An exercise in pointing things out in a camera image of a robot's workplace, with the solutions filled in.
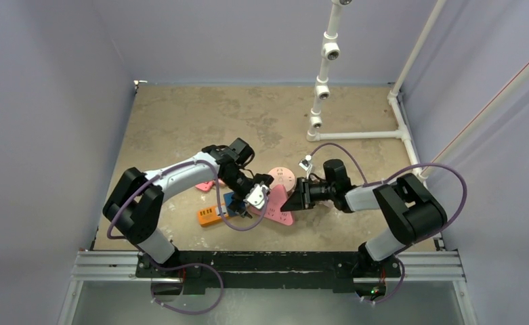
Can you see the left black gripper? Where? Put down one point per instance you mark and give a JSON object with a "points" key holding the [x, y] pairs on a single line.
{"points": [[257, 179]]}

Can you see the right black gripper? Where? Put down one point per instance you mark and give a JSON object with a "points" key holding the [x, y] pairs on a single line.
{"points": [[303, 195]]}

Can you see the pink triangular power strip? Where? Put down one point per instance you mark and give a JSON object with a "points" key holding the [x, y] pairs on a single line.
{"points": [[277, 197]]}

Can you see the blue cube socket adapter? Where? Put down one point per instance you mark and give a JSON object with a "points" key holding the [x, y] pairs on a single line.
{"points": [[234, 206]]}

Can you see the pink round power strip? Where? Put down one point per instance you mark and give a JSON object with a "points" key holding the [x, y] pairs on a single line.
{"points": [[283, 176]]}

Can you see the orange power strip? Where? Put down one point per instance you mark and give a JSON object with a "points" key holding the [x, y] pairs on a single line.
{"points": [[211, 215]]}

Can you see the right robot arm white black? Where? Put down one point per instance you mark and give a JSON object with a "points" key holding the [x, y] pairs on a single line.
{"points": [[411, 212]]}

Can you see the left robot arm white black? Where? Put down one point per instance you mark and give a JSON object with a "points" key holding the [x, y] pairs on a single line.
{"points": [[134, 206]]}

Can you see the pink square plug adapter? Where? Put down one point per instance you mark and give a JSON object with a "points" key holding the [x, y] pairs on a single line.
{"points": [[209, 185]]}

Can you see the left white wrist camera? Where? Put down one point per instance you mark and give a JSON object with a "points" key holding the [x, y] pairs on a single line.
{"points": [[257, 196]]}

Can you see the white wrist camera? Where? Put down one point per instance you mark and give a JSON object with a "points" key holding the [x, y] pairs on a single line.
{"points": [[257, 196], [306, 163]]}

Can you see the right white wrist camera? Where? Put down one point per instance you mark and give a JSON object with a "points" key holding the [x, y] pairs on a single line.
{"points": [[306, 163]]}

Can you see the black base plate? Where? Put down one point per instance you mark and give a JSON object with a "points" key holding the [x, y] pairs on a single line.
{"points": [[338, 271]]}

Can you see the white pvc pipe frame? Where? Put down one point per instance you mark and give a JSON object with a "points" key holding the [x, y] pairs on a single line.
{"points": [[469, 62]]}

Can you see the aluminium rail frame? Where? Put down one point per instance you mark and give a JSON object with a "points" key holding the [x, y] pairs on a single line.
{"points": [[120, 266]]}

